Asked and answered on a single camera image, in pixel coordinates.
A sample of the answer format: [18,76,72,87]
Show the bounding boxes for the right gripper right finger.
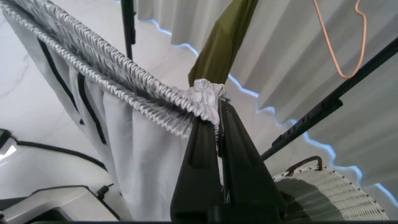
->
[218,99,287,221]

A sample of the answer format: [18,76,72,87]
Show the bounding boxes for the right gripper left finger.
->
[170,116,224,221]

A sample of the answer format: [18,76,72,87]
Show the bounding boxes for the pale grey shorts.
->
[0,0,228,222]

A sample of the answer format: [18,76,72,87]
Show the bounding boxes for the green printed T-shirt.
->
[187,0,259,88]

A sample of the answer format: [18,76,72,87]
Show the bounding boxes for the pink clothes hanger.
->
[312,0,368,80]

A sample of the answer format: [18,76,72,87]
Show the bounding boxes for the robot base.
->
[0,185,121,222]

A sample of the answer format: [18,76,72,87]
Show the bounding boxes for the white laundry basket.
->
[272,155,389,222]

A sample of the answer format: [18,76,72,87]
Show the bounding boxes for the black clothes rack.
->
[120,0,398,162]

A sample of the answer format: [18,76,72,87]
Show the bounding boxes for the white curtain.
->
[133,0,398,208]

